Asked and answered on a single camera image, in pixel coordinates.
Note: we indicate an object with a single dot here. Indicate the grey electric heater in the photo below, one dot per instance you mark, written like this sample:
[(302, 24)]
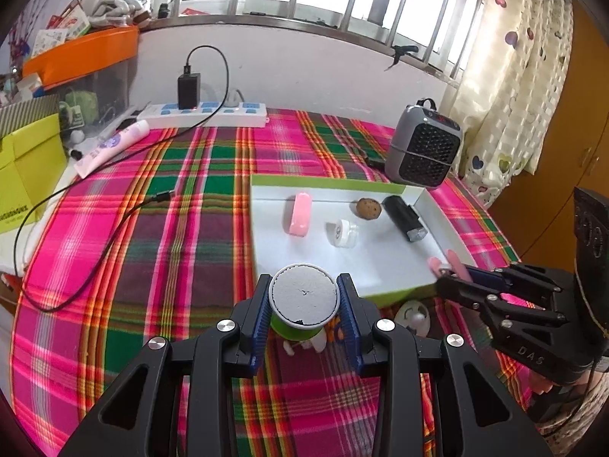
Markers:
[(426, 147)]

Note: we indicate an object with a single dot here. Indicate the pink white cosmetic tube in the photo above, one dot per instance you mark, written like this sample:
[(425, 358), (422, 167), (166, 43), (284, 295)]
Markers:
[(112, 147)]

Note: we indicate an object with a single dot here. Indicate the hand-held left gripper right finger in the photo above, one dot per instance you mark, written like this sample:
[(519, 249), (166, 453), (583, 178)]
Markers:
[(349, 338)]

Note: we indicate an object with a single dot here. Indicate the black charger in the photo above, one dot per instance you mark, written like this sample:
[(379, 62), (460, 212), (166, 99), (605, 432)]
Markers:
[(189, 91)]

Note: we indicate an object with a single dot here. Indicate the small blue orange toy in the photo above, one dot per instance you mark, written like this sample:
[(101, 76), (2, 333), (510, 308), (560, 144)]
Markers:
[(337, 332)]

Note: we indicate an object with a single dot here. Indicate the pink green plaid tablecloth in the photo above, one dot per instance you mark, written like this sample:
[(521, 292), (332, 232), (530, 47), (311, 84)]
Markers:
[(142, 247)]

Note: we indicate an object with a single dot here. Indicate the brown wooden wardrobe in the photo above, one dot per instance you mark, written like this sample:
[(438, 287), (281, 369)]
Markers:
[(571, 128)]

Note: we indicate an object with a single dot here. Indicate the white plug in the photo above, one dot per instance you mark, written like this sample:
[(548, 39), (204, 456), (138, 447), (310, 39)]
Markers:
[(231, 99)]

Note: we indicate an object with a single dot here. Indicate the green white cardboard box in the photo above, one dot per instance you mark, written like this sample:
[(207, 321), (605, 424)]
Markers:
[(304, 257)]

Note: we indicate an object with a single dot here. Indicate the brown walnut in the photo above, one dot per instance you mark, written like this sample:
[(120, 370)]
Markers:
[(368, 208)]

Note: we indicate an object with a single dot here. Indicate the person's right hand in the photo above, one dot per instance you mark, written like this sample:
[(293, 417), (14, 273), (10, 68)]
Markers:
[(540, 382)]

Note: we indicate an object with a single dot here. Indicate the person's right forearm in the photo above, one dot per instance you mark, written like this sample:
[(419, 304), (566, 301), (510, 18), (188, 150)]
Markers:
[(597, 404)]

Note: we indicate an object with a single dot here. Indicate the pile of paper packets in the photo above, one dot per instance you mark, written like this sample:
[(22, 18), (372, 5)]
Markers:
[(62, 28)]

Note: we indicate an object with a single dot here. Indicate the yellow-green cardboard box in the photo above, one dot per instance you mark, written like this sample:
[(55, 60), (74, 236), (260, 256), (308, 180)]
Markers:
[(28, 176)]

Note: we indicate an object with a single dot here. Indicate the white panda round gadget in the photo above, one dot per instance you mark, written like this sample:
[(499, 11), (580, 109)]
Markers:
[(411, 315)]

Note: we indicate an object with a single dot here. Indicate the white plastic bags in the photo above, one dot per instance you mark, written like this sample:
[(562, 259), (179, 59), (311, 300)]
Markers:
[(119, 4)]

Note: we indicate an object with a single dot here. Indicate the pink artificial flower branches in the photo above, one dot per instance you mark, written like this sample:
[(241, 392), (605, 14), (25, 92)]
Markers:
[(19, 33)]

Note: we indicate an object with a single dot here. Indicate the clear storage bin orange lid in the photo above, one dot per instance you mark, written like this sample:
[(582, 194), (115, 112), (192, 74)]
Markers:
[(81, 54)]

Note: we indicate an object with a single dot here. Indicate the cream heart print curtain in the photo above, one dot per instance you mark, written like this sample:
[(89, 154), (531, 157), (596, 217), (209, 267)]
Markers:
[(518, 81)]

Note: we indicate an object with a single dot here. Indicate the small dark sill object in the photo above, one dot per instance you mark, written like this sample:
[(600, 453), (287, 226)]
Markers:
[(163, 9)]

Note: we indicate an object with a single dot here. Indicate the small pink clip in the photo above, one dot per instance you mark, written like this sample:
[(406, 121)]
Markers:
[(454, 264)]

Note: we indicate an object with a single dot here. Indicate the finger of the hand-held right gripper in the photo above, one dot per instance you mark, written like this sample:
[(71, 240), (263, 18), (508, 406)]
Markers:
[(464, 290), (485, 277)]

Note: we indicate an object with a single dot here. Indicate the black flashlight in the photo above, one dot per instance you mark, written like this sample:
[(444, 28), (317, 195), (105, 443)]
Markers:
[(403, 218)]

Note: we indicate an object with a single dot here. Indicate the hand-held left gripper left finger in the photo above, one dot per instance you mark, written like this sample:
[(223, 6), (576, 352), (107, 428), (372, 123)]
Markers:
[(260, 333)]

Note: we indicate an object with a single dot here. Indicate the white blue power strip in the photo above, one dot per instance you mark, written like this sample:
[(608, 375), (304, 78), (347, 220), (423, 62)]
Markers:
[(214, 113)]

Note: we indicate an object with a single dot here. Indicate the green base white disc toy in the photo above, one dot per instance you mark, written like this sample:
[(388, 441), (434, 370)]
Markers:
[(302, 295)]

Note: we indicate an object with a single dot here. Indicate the small white jar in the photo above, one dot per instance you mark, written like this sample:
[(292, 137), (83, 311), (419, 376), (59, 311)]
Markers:
[(341, 234)]

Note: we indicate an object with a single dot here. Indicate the grey zigzag striped box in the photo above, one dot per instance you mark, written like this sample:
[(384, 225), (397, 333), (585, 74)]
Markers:
[(28, 114)]

